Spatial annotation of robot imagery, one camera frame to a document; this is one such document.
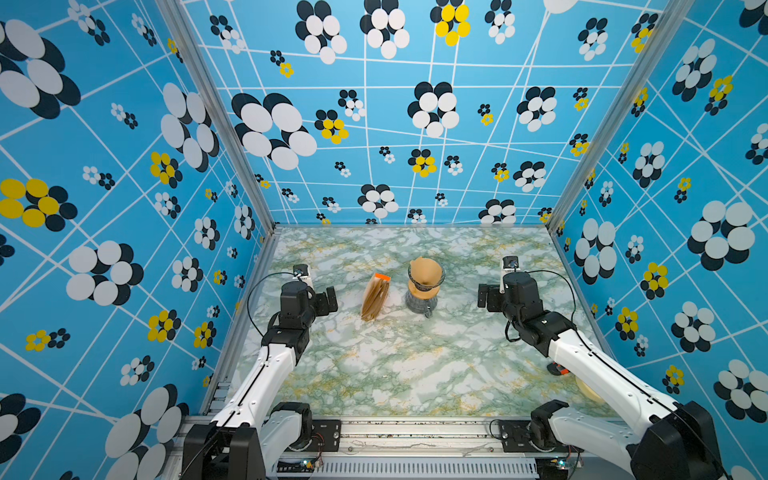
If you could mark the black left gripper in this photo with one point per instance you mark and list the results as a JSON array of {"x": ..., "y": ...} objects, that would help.
[{"x": 321, "y": 308}]

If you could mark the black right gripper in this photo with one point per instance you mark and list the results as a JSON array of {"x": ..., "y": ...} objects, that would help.
[{"x": 494, "y": 295}]

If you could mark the brown paper coffee filter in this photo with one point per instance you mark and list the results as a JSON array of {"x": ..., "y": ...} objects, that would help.
[{"x": 425, "y": 275}]

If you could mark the clear glass carafe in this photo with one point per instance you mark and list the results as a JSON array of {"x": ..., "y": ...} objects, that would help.
[{"x": 424, "y": 307}]

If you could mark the ribbed glass dripper cone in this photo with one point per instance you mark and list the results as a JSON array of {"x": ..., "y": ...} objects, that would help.
[{"x": 427, "y": 279}]

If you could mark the round wooden dripper holder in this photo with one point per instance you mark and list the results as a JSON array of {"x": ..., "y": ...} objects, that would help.
[{"x": 422, "y": 294}]

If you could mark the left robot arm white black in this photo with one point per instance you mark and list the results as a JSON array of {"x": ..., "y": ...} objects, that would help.
[{"x": 250, "y": 433}]

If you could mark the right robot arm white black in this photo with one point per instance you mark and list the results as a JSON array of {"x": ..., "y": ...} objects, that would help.
[{"x": 558, "y": 339}]

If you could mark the black orange tool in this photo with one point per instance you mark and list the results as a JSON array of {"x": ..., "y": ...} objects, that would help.
[{"x": 556, "y": 369}]

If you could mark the round yellow sponge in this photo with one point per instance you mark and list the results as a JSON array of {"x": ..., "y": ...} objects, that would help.
[{"x": 588, "y": 391}]

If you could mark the left green circuit board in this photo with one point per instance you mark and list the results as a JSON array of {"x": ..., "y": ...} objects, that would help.
[{"x": 303, "y": 466}]

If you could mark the green circuit board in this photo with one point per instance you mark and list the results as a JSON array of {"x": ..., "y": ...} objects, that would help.
[
  {"x": 303, "y": 466},
  {"x": 553, "y": 468}
]

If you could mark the right green circuit board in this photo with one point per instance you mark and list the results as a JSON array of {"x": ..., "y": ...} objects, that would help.
[{"x": 553, "y": 468}]

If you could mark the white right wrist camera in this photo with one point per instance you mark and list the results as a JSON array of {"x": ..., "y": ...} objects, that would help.
[{"x": 509, "y": 264}]

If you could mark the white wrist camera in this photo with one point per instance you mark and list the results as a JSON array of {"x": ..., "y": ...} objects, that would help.
[
  {"x": 302, "y": 272},
  {"x": 509, "y": 264}
]

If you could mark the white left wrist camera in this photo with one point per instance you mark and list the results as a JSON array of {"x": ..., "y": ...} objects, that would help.
[{"x": 302, "y": 272}]

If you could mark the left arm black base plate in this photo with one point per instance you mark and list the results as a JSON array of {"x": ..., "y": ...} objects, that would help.
[{"x": 324, "y": 437}]

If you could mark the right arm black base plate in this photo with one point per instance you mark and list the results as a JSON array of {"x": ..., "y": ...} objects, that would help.
[{"x": 515, "y": 437}]

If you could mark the aluminium front frame rail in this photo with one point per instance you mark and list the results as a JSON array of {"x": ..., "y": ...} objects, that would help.
[{"x": 420, "y": 447}]

